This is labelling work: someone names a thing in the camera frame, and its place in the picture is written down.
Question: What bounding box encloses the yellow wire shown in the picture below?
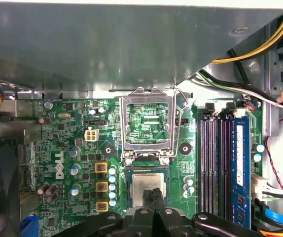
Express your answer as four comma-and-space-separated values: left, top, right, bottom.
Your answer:
210, 0, 283, 65

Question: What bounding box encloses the black open PC case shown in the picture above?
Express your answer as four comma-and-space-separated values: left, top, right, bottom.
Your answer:
0, 0, 283, 237

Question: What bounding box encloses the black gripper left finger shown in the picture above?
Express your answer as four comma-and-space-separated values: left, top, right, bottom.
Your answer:
55, 189, 155, 237

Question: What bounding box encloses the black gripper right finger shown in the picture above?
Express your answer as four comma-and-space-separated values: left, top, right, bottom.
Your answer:
153, 187, 264, 237

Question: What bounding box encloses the white four pin socket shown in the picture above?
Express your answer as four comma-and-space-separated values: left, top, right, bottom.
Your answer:
84, 126, 100, 143

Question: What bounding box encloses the yellow framed inductor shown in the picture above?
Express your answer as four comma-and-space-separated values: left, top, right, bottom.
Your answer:
95, 200, 109, 212
95, 182, 109, 193
94, 161, 109, 173

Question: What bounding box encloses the thin metal locking lever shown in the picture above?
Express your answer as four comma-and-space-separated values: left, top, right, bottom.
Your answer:
171, 85, 190, 158

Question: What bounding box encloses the grey power supply unit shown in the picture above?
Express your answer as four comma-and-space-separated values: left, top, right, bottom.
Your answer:
0, 2, 283, 99

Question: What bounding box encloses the green Dell motherboard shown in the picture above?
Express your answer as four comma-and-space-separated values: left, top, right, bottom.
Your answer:
17, 97, 264, 237

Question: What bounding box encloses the blue RAM stick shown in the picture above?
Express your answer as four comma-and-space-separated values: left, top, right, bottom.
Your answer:
232, 116, 252, 230

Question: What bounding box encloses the metal socket cover frame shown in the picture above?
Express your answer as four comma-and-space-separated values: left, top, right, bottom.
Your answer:
120, 86, 177, 158

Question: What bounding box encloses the white board power connector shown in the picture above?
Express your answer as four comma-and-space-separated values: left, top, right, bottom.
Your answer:
251, 175, 269, 202

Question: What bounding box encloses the black RAM slot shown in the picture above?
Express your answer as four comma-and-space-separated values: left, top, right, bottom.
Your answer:
220, 102, 233, 219
199, 102, 211, 215
210, 108, 220, 218

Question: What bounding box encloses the white green wire bundle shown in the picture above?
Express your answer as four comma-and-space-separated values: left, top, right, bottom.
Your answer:
197, 69, 283, 110

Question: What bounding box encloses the blue flat wire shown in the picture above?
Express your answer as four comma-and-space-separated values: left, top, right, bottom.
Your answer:
253, 198, 283, 227

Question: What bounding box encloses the blue board connector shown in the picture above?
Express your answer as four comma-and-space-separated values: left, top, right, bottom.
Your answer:
20, 214, 39, 237

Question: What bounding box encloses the silver square CPU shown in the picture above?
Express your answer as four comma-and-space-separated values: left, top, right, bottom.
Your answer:
131, 172, 167, 208

